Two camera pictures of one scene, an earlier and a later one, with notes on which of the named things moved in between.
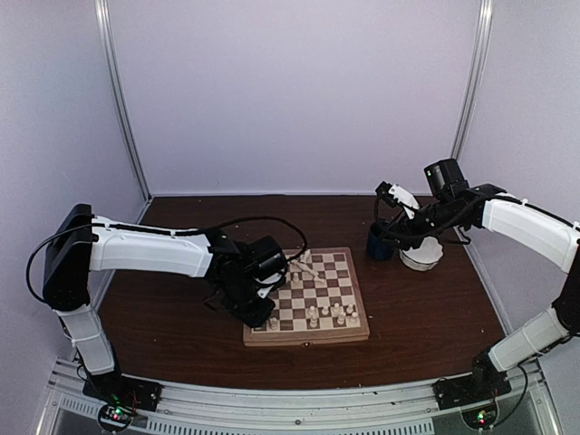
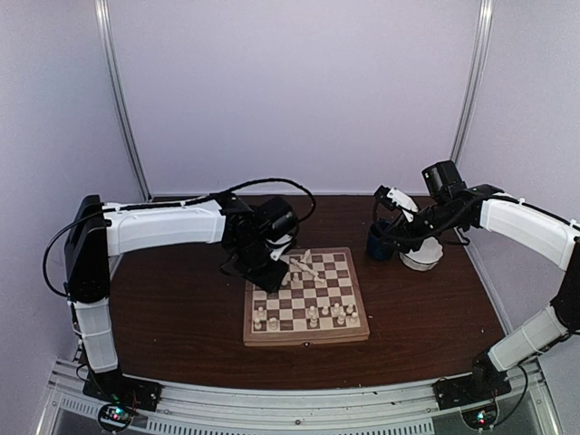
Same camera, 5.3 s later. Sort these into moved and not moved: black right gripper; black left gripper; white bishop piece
Moved: black left gripper
Not moved: black right gripper; white bishop piece
